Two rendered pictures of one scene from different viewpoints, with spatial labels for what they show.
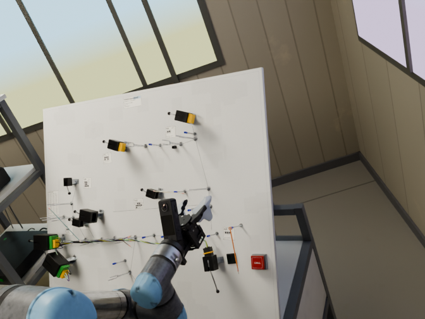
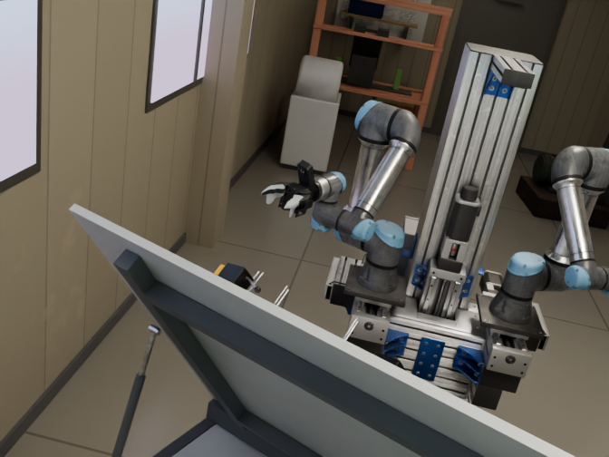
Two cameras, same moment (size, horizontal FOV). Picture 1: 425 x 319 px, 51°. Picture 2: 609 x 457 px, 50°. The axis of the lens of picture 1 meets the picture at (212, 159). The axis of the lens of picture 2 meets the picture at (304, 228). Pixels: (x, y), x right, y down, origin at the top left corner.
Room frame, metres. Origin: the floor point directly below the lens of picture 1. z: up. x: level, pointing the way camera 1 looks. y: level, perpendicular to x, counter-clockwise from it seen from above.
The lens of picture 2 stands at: (2.87, 0.14, 2.26)
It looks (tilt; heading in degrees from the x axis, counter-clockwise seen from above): 23 degrees down; 179
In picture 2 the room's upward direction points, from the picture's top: 11 degrees clockwise
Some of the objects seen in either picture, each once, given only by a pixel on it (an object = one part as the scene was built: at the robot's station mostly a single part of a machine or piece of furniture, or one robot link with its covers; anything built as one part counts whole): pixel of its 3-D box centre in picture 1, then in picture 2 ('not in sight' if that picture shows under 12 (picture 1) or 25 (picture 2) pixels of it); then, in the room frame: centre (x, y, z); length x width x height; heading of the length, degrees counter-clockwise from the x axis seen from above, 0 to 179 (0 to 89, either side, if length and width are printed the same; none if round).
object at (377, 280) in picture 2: not in sight; (380, 270); (0.71, 0.50, 1.21); 0.15 x 0.15 x 0.10
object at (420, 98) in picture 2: not in sight; (371, 73); (-5.31, 0.80, 0.94); 1.51 x 1.29 x 1.88; 83
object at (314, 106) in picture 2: not in sight; (314, 112); (-4.18, 0.19, 0.60); 0.67 x 0.55 x 1.19; 173
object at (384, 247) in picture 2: not in sight; (384, 241); (0.70, 0.49, 1.33); 0.13 x 0.12 x 0.14; 58
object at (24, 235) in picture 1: (10, 256); not in sight; (2.02, 1.17, 1.09); 0.35 x 0.33 x 0.07; 59
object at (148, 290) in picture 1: (153, 282); (329, 185); (0.86, 0.24, 1.56); 0.11 x 0.08 x 0.09; 148
